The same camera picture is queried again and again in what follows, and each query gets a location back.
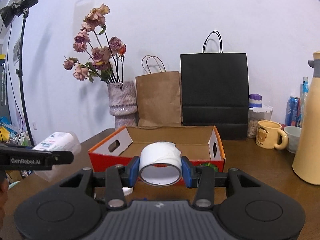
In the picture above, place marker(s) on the clear food container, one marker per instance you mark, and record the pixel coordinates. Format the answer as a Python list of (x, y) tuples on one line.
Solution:
[(255, 114)]

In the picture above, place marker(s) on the wire rack with clutter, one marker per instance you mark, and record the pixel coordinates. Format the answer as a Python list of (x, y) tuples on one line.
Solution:
[(12, 134)]

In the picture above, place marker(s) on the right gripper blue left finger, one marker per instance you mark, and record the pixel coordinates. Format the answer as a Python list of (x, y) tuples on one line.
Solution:
[(118, 177)]

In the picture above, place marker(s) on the white bowl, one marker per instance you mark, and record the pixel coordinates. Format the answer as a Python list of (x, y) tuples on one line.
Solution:
[(293, 134)]

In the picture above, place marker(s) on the studio light head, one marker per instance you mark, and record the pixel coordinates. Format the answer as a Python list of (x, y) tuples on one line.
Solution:
[(17, 8)]

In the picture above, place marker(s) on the black paper bag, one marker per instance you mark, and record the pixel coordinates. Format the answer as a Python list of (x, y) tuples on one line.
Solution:
[(215, 92)]

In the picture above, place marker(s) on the dried pink roses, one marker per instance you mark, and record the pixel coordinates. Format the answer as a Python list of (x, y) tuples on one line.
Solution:
[(105, 55)]

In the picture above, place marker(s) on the purple white object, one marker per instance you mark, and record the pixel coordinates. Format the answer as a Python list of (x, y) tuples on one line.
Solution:
[(255, 100)]

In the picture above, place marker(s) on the yellow bear mug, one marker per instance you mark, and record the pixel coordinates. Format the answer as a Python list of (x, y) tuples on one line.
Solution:
[(270, 135)]

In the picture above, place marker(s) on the black light stand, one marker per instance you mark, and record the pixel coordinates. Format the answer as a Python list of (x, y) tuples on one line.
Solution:
[(20, 76)]

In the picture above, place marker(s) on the small white bottle cap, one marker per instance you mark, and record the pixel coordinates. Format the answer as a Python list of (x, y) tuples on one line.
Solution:
[(127, 191)]

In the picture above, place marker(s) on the cream thermos jug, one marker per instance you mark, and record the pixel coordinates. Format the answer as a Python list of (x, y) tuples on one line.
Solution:
[(306, 163)]

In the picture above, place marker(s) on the white tape roll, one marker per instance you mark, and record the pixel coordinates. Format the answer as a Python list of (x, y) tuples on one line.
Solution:
[(160, 164)]

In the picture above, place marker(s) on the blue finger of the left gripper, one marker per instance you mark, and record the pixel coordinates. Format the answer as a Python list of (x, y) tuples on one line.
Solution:
[(57, 157)]

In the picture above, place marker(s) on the blue drink can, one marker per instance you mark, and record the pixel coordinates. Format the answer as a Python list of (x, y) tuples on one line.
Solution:
[(292, 111)]

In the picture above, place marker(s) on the brown paper bag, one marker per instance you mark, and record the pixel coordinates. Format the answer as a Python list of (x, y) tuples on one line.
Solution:
[(158, 95)]

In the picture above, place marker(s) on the person's left hand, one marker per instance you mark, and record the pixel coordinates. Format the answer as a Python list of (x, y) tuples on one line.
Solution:
[(3, 200)]

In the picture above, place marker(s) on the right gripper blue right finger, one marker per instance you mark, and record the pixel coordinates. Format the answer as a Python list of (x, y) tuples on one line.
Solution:
[(202, 179)]

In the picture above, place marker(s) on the pink textured vase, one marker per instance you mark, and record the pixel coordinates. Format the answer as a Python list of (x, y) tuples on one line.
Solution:
[(123, 103)]

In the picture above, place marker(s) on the red cardboard box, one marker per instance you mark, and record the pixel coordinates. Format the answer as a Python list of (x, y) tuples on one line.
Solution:
[(200, 144)]

